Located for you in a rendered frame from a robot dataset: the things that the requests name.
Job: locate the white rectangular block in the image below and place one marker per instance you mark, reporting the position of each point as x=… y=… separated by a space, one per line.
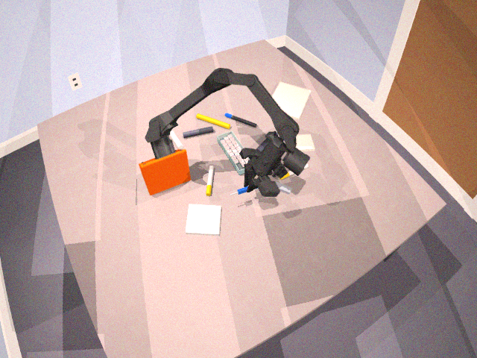
x=284 y=188

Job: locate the blue tapered rod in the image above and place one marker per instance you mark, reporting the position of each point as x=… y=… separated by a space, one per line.
x=240 y=191

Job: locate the white keyboard with letter keys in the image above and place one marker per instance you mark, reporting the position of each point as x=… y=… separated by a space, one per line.
x=232 y=147

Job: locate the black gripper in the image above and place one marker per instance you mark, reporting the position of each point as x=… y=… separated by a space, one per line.
x=259 y=165

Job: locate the grey cylinder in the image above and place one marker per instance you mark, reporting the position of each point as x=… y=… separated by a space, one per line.
x=262 y=145
x=197 y=132
x=241 y=120

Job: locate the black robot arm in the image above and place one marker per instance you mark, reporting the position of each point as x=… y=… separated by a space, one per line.
x=160 y=126

